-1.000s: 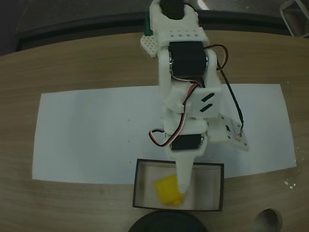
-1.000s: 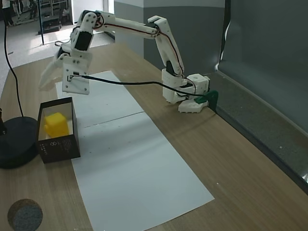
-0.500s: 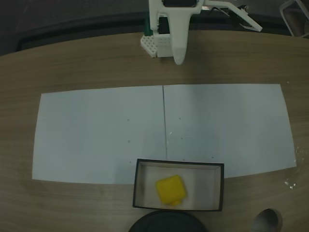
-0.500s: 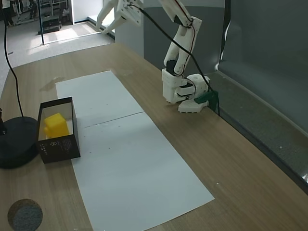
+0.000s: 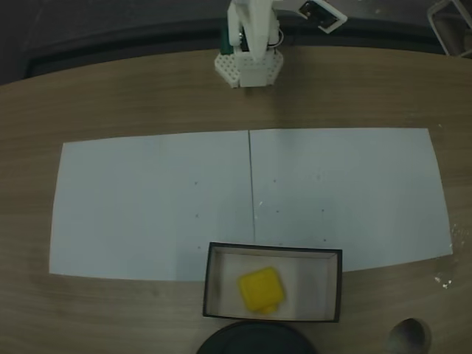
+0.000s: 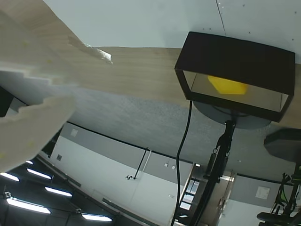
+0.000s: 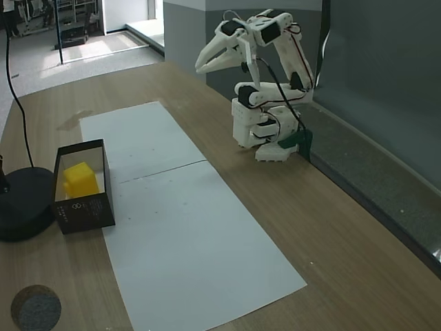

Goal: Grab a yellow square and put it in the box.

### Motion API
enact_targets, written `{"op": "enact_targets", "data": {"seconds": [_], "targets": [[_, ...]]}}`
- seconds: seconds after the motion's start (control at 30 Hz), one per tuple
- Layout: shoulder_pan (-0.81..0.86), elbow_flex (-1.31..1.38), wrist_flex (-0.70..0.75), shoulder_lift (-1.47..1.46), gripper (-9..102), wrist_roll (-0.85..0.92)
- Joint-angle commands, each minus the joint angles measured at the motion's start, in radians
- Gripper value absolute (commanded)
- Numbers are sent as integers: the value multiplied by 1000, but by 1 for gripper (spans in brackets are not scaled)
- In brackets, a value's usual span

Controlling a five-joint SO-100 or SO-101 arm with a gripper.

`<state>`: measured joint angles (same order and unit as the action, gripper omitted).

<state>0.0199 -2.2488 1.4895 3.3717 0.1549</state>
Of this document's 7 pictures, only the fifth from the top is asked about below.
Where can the yellow square block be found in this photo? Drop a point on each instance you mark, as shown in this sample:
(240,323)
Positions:
(261,289)

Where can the brown box with dark rim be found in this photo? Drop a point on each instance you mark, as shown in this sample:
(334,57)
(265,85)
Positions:
(321,284)

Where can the grey metal chair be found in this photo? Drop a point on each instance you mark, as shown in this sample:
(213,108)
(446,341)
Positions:
(451,26)

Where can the white paper sheet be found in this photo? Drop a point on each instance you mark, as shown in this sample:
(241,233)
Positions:
(350,191)
(147,210)

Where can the black round object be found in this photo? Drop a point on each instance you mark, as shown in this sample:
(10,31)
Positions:
(254,339)

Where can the grey round object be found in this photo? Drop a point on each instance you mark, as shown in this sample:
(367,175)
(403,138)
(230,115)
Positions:
(410,337)

